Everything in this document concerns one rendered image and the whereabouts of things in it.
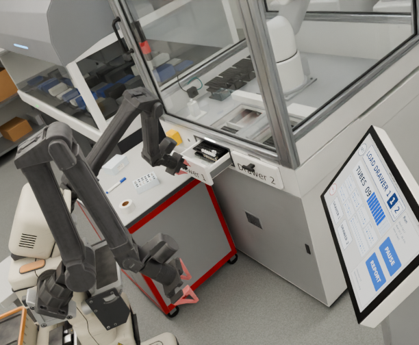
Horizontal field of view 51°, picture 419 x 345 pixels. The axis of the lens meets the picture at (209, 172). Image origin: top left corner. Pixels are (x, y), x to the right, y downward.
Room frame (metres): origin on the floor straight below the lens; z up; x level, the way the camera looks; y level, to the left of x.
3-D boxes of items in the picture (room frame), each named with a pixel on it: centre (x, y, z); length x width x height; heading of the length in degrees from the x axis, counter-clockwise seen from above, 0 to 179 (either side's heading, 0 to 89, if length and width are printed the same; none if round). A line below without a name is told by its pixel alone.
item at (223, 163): (1.88, -0.11, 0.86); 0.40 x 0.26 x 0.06; 117
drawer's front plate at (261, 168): (1.57, -0.20, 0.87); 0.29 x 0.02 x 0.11; 27
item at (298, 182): (2.04, -0.50, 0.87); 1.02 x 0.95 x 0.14; 27
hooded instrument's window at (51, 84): (3.53, 0.44, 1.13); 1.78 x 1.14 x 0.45; 27
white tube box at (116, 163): (2.26, 0.49, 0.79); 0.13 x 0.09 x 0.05; 132
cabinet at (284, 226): (2.03, -0.50, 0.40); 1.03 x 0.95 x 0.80; 27
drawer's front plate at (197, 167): (1.79, 0.07, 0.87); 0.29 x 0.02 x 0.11; 27
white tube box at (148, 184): (1.96, 0.33, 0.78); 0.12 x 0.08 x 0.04; 100
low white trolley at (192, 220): (2.08, 0.40, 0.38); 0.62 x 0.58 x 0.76; 27
